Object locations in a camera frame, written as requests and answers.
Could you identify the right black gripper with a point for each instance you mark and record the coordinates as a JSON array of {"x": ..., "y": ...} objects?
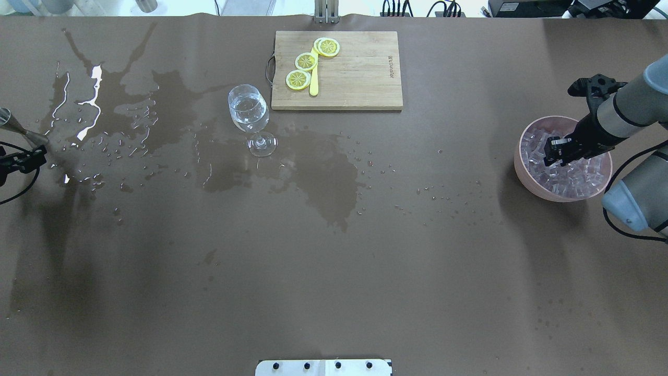
[{"x": 588, "y": 132}]

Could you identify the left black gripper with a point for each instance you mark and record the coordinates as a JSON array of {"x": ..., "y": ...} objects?
[{"x": 21, "y": 159}]

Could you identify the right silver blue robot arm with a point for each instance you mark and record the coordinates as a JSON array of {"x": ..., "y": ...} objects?
[{"x": 617, "y": 111}]

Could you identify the clear wine glass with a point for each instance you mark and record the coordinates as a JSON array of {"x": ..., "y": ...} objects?
[{"x": 250, "y": 114}]

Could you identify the bamboo cutting board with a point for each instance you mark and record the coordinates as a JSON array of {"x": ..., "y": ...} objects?
[{"x": 364, "y": 75}]

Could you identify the lemon slice far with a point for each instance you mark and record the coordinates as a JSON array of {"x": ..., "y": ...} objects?
[{"x": 327, "y": 47}]

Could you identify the lemon slice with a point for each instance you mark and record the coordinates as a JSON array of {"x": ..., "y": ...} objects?
[
  {"x": 327, "y": 47},
  {"x": 306, "y": 61},
  {"x": 298, "y": 79}
]

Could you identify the yellow plastic stick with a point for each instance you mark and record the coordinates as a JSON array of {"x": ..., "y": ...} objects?
[{"x": 313, "y": 89}]

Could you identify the lemon slice middle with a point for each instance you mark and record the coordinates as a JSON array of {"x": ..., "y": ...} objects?
[{"x": 306, "y": 61}]

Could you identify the lemon slice near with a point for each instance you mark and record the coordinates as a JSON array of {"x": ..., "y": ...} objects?
[{"x": 298, "y": 79}]

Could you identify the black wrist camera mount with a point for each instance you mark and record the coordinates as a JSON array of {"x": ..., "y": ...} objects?
[{"x": 595, "y": 90}]

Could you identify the aluminium frame post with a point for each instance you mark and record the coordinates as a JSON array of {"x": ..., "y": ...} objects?
[{"x": 326, "y": 12}]

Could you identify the white camera mast base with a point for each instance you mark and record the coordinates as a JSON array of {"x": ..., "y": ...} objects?
[{"x": 325, "y": 367}]

